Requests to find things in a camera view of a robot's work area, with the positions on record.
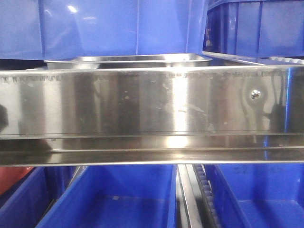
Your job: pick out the silver tray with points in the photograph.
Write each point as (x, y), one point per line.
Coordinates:
(135, 61)

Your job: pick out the lower middle blue bin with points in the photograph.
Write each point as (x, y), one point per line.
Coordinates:
(117, 196)

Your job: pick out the upper middle blue bin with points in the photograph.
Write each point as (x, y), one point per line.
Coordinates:
(73, 28)

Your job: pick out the lower right blue bin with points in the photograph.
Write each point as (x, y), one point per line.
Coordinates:
(258, 195)

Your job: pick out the upper right blue bin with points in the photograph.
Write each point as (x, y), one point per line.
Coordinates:
(255, 28)

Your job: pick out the red bin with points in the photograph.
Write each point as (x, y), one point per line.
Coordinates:
(11, 175)

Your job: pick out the lower left blue bin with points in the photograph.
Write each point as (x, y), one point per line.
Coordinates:
(26, 202)

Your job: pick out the steel shelf front rail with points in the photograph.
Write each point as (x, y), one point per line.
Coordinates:
(152, 115)

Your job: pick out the roller track rail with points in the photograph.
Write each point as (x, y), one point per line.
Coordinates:
(194, 198)

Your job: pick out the rail screw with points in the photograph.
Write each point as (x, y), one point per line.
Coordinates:
(255, 94)

